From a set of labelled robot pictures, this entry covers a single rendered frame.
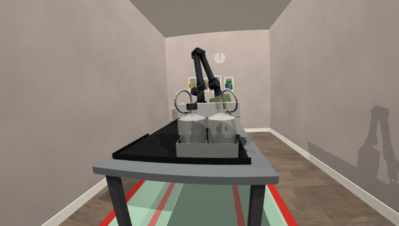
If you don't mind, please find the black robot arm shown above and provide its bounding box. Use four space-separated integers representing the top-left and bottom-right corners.
191 48 222 101

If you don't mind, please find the white plastic bottle with black cap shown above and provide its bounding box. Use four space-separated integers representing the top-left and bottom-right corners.
179 103 207 144

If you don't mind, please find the white plastic bottle with beige cap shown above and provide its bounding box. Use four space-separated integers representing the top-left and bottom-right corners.
207 102 235 144

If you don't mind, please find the black perforated breadboard table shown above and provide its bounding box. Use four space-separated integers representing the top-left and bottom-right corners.
120 119 248 158

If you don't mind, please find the grey two-compartment bottle holder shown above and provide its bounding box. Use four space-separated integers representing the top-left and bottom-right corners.
176 135 239 158

